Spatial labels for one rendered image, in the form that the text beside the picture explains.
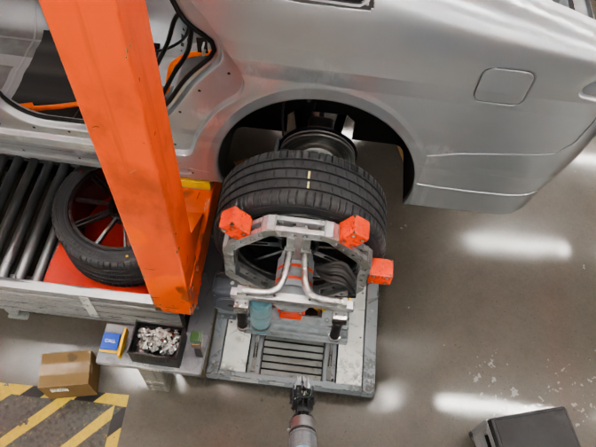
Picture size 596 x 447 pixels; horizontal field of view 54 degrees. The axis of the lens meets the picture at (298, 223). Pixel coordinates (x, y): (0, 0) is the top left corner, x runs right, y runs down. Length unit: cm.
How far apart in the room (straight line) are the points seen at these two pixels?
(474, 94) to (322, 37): 54
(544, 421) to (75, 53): 226
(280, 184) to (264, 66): 39
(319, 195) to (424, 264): 141
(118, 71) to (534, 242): 271
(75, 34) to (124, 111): 23
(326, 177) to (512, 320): 159
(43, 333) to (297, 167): 168
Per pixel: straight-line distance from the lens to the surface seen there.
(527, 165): 238
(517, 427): 274
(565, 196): 386
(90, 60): 139
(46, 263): 306
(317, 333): 286
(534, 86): 207
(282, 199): 198
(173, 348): 241
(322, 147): 243
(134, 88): 141
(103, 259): 270
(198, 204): 257
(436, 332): 314
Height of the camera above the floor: 280
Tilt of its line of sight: 58 degrees down
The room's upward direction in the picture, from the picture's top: 6 degrees clockwise
